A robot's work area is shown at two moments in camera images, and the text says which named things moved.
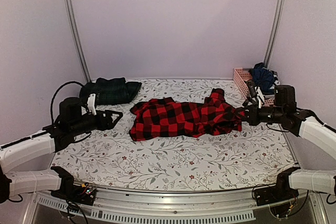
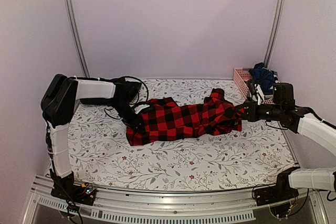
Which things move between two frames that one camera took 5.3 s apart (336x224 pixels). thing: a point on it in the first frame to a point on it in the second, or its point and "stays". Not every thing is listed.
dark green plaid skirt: (111, 91) stays
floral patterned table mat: (109, 159) stays
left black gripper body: (101, 125) to (130, 122)
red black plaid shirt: (166, 118) stays
